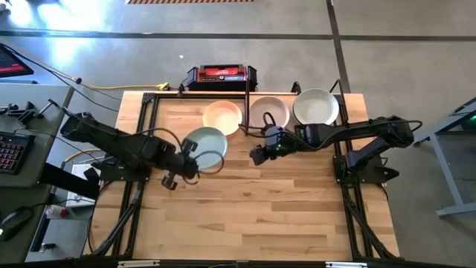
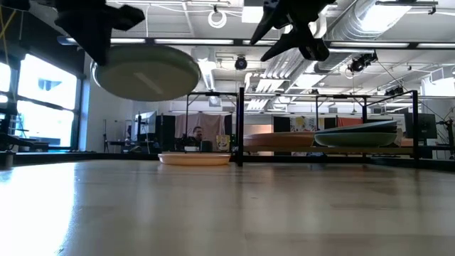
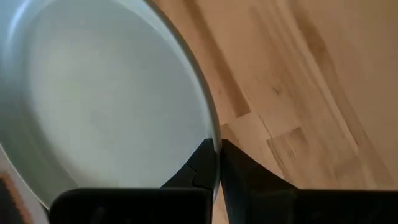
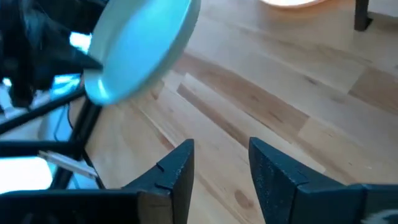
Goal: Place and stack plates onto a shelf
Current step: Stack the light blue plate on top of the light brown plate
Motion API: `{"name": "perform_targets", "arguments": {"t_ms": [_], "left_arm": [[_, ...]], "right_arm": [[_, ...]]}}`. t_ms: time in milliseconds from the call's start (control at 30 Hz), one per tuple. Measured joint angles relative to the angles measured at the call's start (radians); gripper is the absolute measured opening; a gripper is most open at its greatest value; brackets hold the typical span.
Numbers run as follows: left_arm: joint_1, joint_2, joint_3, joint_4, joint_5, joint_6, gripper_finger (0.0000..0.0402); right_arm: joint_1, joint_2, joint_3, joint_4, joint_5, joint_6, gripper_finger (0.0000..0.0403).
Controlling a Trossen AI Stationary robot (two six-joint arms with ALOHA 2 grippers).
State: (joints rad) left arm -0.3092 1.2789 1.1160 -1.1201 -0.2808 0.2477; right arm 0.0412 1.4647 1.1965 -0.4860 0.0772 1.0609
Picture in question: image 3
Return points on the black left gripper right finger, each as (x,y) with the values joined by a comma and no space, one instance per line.
(255,199)

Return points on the pale grey-green plate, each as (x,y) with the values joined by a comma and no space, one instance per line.
(109,93)

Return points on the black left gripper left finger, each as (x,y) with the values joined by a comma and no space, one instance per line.
(192,199)

